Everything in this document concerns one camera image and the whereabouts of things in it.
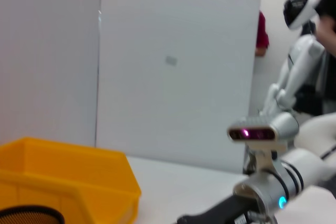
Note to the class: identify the black mesh pen holder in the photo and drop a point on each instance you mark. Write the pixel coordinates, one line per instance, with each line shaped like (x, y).
(31, 214)

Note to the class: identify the white humanoid robot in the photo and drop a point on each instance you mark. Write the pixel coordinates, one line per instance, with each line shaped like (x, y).
(302, 56)

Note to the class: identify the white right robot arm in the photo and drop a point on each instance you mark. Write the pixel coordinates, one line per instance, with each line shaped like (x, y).
(302, 166)

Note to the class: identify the red cloth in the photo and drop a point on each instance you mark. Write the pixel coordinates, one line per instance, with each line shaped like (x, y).
(262, 35)

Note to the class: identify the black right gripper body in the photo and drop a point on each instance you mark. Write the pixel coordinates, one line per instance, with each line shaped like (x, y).
(218, 211)

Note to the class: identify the yellow plastic bin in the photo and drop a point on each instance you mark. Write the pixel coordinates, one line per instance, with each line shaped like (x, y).
(65, 171)

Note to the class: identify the black box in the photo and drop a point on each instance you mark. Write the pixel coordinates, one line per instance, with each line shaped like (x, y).
(311, 100)

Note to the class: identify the grey wall sticker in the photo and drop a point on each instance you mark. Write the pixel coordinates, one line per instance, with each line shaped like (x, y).
(171, 60)

